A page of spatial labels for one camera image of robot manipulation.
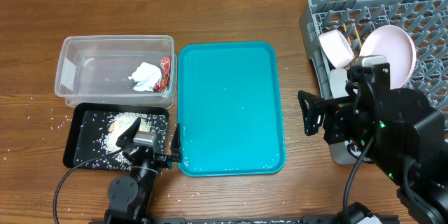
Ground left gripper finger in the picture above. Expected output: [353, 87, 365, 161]
[170, 123, 183, 163]
[115, 117, 141, 148]

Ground grey-white bowl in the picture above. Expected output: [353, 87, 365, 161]
[329, 69, 349, 99]

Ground pink bowl with rice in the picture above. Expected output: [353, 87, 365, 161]
[318, 30, 354, 69]

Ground white tissue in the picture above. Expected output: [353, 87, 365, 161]
[128, 62, 162, 92]

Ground red snack wrapper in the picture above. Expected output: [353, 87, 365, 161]
[153, 57, 172, 93]

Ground wooden chopstick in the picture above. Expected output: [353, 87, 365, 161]
[352, 23, 363, 50]
[343, 23, 351, 39]

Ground white round plate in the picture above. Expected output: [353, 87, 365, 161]
[360, 25, 417, 89]

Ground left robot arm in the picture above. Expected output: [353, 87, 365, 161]
[104, 118, 182, 223]

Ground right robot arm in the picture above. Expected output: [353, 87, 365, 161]
[297, 87, 447, 223]

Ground grey dishwasher rack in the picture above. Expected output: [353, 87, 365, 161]
[300, 0, 447, 114]

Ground pile of spilled rice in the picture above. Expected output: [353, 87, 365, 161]
[100, 112, 154, 154]

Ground black square tray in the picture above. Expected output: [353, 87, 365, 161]
[63, 103, 169, 168]

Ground teal plastic tray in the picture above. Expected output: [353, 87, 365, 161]
[177, 41, 286, 177]

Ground clear plastic bin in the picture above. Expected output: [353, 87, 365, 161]
[54, 35, 176, 109]

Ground black cable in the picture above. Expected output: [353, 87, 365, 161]
[52, 148, 125, 224]

